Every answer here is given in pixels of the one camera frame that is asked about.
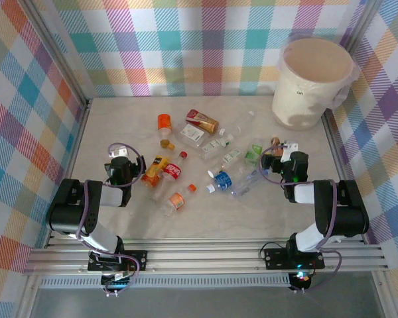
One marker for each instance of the yellow orange juice bottle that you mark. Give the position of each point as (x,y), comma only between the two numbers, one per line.
(155,172)

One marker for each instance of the red cap cola bottle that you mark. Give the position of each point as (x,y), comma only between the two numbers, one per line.
(173,170)

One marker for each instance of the clear bottle white cap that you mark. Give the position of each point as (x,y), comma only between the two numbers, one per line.
(231,158)

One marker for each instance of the orange cap clear bottle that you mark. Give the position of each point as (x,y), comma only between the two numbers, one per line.
(176,199)

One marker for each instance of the square clear rice bottle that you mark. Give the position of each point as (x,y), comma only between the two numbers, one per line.
(191,135)

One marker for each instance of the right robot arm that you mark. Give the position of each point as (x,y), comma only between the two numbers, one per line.
(345,212)

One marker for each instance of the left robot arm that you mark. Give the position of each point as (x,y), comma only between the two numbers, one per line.
(66,212)

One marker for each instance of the white round bin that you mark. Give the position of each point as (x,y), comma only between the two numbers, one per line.
(302,99)

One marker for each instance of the clear bottle bright green label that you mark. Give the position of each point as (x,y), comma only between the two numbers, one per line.
(252,155)

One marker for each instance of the brown cap small bottle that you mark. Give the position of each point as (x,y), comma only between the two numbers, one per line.
(275,145)

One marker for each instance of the large clear water bottle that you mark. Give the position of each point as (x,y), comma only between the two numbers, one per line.
(248,182)

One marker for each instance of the clear bottle blue label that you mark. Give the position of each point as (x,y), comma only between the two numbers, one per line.
(223,180)

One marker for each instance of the plain clear bottle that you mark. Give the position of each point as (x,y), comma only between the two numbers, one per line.
(243,121)

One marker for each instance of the small orange plastic bottle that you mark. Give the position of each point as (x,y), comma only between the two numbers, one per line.
(164,122)

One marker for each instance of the clear bottle small green label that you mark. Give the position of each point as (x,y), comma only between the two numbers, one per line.
(215,145)

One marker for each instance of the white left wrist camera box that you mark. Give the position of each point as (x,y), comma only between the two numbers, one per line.
(118,152)

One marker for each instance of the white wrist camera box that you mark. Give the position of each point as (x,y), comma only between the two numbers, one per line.
(118,152)
(290,148)

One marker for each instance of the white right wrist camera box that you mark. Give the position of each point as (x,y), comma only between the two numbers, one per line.
(290,148)

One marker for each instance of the aluminium table side rail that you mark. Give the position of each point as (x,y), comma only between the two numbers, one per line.
(74,159)
(338,159)

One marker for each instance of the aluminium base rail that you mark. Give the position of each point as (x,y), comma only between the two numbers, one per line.
(202,260)

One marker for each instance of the aluminium frame post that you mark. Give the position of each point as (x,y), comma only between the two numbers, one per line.
(53,49)
(359,24)

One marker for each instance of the aluminium frame leg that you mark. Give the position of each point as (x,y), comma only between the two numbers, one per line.
(28,298)
(380,295)

